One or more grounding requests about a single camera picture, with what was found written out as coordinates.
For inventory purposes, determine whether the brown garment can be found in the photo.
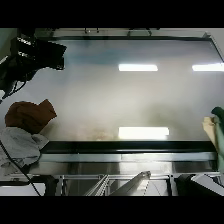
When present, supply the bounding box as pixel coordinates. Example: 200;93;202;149
4;98;58;135

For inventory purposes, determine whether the beige garment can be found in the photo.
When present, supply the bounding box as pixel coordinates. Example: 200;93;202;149
201;115;219;155

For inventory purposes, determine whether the white garment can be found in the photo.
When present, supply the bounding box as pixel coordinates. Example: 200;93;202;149
0;126;50;175

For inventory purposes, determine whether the pale green garment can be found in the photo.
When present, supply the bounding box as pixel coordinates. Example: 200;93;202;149
213;121;224;186

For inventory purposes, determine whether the black cable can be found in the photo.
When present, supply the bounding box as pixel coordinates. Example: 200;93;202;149
0;139;42;197

